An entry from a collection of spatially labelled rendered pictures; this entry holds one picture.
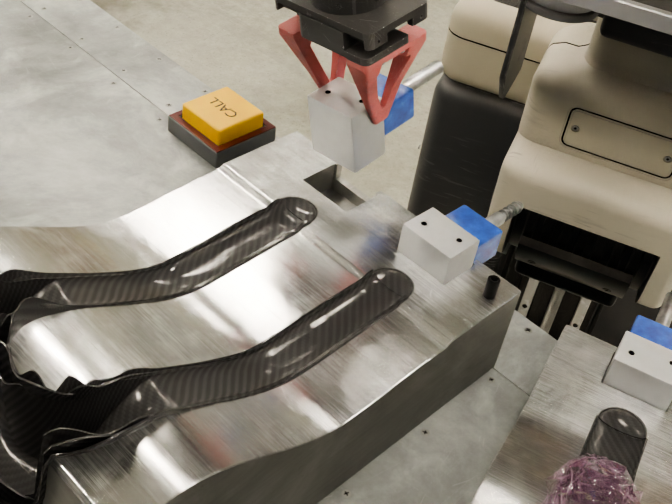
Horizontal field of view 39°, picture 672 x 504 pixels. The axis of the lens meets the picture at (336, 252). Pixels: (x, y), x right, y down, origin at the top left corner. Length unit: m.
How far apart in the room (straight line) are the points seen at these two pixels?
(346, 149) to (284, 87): 1.84
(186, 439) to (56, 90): 0.59
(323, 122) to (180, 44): 2.00
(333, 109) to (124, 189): 0.27
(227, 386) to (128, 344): 0.07
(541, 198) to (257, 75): 1.66
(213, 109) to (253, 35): 1.84
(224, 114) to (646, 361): 0.48
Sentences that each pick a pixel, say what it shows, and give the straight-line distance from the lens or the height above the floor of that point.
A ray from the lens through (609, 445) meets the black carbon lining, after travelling 0.73.
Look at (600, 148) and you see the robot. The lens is 1.06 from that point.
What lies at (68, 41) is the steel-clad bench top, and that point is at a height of 0.80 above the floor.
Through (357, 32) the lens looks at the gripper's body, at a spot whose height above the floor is 1.06.
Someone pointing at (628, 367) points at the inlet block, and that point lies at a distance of 0.75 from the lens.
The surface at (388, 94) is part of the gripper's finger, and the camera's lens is 0.75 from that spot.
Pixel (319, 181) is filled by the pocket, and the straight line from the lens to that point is 0.83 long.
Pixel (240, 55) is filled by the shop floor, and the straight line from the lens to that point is 2.72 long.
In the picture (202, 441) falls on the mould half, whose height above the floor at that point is 0.93.
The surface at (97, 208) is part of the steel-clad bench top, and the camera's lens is 0.92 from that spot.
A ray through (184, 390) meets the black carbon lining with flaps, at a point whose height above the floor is 0.91.
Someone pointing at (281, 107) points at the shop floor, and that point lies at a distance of 2.51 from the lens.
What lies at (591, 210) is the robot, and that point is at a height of 0.78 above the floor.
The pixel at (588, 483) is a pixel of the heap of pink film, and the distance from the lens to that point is 0.63.
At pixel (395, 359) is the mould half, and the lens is 0.68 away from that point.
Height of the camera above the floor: 1.39
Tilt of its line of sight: 42 degrees down
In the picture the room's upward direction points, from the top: 10 degrees clockwise
